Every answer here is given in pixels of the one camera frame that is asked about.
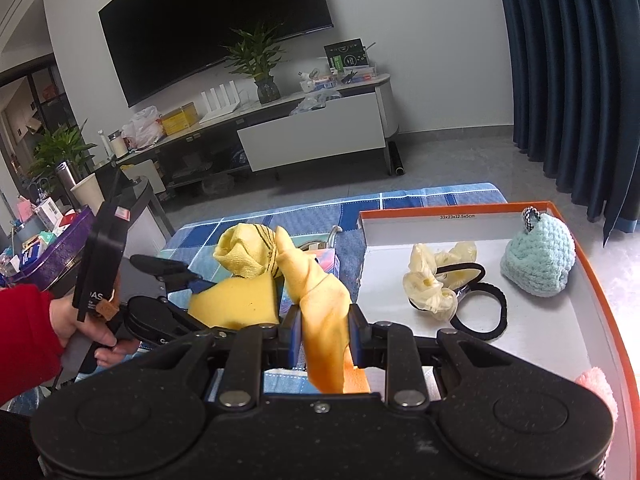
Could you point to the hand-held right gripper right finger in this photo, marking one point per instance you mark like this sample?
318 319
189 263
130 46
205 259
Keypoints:
357 340

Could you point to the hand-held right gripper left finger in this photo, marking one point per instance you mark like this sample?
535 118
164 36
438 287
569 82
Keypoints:
295 335

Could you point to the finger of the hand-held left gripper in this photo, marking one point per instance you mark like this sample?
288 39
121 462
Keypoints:
200 325
200 286

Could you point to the striped yellow towel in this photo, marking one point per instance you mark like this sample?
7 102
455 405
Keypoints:
320 300

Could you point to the cream hair scrunchie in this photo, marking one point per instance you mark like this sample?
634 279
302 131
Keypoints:
425 285

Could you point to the black hair band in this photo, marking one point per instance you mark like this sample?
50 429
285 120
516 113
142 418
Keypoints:
495 292
467 266

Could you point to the white cardboard box orange rim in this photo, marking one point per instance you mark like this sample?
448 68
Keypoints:
540 330

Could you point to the light blue crocheted pouch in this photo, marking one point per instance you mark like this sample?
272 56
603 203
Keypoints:
540 260

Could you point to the pink crocheted pouch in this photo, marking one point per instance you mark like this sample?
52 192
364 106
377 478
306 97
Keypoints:
597 390

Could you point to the person's left hand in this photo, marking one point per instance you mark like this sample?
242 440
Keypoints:
107 337

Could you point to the purple tray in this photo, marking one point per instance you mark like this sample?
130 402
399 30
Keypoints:
60 247

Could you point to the white cup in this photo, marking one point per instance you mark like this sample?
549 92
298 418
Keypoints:
89 195

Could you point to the white small box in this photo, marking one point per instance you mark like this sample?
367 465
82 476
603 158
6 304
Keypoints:
47 212

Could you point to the steel thermos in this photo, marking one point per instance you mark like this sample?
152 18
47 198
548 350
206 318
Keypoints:
67 177

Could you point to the bushy green potted plant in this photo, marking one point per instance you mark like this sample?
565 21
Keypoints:
60 150

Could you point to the blue checked tablecloth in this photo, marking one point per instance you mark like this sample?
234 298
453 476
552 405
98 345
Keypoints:
310 207

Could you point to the white plastic bag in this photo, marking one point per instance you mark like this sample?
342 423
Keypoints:
142 130

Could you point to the yellow box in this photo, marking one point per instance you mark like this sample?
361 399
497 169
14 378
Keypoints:
179 120

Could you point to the white router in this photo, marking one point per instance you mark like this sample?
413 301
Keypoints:
220 105

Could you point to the black roll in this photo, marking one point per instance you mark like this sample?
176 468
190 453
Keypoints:
398 160

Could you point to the white television cabinet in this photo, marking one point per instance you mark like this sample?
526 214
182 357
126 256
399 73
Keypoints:
310 132

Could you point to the clear plastic bags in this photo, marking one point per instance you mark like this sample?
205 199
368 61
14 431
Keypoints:
312 102

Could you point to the potted plant in glass vase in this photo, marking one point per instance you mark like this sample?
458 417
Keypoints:
260 60

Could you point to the clutter of small items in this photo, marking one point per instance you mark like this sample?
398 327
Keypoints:
335 80

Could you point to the black television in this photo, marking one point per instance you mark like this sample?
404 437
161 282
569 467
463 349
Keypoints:
210 25

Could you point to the black and green box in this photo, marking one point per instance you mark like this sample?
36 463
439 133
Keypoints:
347 55

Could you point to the dark blue curtain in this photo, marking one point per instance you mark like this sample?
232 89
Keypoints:
575 60

